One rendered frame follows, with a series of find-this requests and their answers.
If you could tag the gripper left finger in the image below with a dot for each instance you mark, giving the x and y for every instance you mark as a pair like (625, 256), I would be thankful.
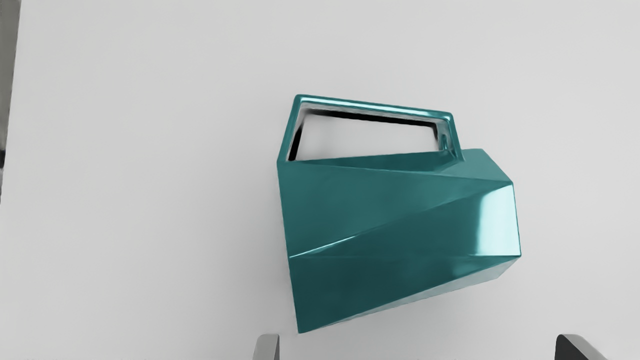
(266, 348)

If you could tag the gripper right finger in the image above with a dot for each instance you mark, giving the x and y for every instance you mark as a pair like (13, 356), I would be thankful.
(577, 350)

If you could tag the teal faceted mug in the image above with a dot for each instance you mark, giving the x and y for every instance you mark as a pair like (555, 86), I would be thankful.
(380, 225)

